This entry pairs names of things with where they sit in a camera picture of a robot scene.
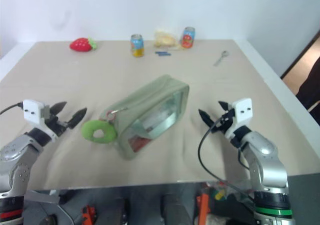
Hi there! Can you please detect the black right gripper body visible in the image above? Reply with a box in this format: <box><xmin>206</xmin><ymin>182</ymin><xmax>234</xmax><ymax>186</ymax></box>
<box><xmin>212</xmin><ymin>109</ymin><xmax>237</xmax><ymax>136</ymax></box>

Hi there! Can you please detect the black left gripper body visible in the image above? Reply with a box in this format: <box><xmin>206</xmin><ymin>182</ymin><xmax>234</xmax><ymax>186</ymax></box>
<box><xmin>41</xmin><ymin>109</ymin><xmax>70</xmax><ymax>137</ymax></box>

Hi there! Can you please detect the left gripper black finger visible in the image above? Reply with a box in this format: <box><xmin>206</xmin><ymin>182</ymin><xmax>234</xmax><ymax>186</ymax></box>
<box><xmin>66</xmin><ymin>107</ymin><xmax>88</xmax><ymax>130</ymax></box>
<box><xmin>49</xmin><ymin>101</ymin><xmax>68</xmax><ymax>117</ymax></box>

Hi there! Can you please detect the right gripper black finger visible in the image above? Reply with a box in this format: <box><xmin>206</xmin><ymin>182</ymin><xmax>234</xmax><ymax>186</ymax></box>
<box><xmin>218</xmin><ymin>100</ymin><xmax>232</xmax><ymax>114</ymax></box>
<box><xmin>198</xmin><ymin>108</ymin><xmax>216</xmax><ymax>133</ymax></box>

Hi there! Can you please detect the green translucent zip pouch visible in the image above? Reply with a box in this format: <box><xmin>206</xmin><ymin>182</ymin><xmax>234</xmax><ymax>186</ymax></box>
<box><xmin>99</xmin><ymin>74</ymin><xmax>190</xmax><ymax>162</ymax></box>

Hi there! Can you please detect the beige tablecloth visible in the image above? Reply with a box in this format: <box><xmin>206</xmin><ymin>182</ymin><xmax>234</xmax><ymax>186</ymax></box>
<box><xmin>0</xmin><ymin>39</ymin><xmax>301</xmax><ymax>192</ymax></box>

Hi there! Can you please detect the silver metal spoon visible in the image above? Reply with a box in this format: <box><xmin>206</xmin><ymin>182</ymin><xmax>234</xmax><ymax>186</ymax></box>
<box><xmin>212</xmin><ymin>50</ymin><xmax>229</xmax><ymax>67</ymax></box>

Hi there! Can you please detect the red plush strawberry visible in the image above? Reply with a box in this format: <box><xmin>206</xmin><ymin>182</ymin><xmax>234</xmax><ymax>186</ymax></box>
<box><xmin>69</xmin><ymin>36</ymin><xmax>98</xmax><ymax>53</ymax></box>

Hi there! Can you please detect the small yellow object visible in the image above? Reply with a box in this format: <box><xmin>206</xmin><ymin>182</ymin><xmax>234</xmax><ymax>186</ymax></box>
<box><xmin>214</xmin><ymin>189</ymin><xmax>226</xmax><ymax>201</ymax></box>

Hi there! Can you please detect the red drink can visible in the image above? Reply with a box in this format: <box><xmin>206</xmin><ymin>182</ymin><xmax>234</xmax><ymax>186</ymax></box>
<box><xmin>180</xmin><ymin>26</ymin><xmax>196</xmax><ymax>50</ymax></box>

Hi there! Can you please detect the orange tool under table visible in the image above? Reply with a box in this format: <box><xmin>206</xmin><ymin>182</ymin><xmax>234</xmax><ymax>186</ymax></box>
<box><xmin>196</xmin><ymin>192</ymin><xmax>211</xmax><ymax>225</ymax></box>

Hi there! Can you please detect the person in dark clothing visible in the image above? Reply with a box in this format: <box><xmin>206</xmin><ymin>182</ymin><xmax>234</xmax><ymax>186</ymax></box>
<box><xmin>295</xmin><ymin>57</ymin><xmax>320</xmax><ymax>126</ymax></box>

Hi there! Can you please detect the clear bag of snacks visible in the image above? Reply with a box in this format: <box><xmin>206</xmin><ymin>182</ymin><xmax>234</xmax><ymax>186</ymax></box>
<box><xmin>152</xmin><ymin>28</ymin><xmax>181</xmax><ymax>51</ymax></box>

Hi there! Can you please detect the dark brown baseboard strip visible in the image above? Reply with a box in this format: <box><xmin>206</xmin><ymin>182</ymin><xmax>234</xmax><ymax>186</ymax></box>
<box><xmin>280</xmin><ymin>29</ymin><xmax>320</xmax><ymax>80</ymax></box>

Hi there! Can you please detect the yellow and blue drink can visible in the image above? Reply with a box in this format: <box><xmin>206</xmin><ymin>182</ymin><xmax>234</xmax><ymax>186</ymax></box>
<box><xmin>130</xmin><ymin>33</ymin><xmax>145</xmax><ymax>58</ymax></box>

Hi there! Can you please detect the red-orange tool under table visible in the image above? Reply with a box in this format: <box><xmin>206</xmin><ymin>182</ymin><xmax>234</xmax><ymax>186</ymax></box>
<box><xmin>81</xmin><ymin>204</ymin><xmax>98</xmax><ymax>225</ymax></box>

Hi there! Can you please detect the green plush ring charm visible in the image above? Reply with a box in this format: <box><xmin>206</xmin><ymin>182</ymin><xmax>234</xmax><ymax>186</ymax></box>
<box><xmin>80</xmin><ymin>119</ymin><xmax>118</xmax><ymax>145</ymax></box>

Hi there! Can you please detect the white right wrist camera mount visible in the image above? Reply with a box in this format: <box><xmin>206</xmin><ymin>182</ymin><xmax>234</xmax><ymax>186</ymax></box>
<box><xmin>224</xmin><ymin>97</ymin><xmax>253</xmax><ymax>140</ymax></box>

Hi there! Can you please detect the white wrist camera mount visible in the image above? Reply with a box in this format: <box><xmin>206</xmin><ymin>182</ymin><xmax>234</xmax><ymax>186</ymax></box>
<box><xmin>22</xmin><ymin>99</ymin><xmax>60</xmax><ymax>139</ymax></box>
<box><xmin>224</xmin><ymin>97</ymin><xmax>253</xmax><ymax>140</ymax></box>

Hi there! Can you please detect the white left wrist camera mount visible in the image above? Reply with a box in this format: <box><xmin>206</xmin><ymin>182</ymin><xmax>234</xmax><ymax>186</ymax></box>
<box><xmin>22</xmin><ymin>99</ymin><xmax>60</xmax><ymax>139</ymax></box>

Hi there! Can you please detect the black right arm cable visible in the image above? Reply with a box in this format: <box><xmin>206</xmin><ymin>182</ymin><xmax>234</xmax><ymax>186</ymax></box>
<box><xmin>197</xmin><ymin>113</ymin><xmax>256</xmax><ymax>201</ymax></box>

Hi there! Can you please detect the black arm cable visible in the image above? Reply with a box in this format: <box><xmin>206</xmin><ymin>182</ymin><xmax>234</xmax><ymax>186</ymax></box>
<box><xmin>197</xmin><ymin>113</ymin><xmax>256</xmax><ymax>201</ymax></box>
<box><xmin>0</xmin><ymin>102</ymin><xmax>25</xmax><ymax>115</ymax></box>

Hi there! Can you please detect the silver zipper pull ring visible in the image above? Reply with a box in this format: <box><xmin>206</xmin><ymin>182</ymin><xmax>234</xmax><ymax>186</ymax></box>
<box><xmin>106</xmin><ymin>106</ymin><xmax>130</xmax><ymax>122</ymax></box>

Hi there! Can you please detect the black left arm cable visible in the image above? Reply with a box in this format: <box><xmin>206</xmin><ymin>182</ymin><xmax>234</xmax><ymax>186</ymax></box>
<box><xmin>0</xmin><ymin>102</ymin><xmax>25</xmax><ymax>115</ymax></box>

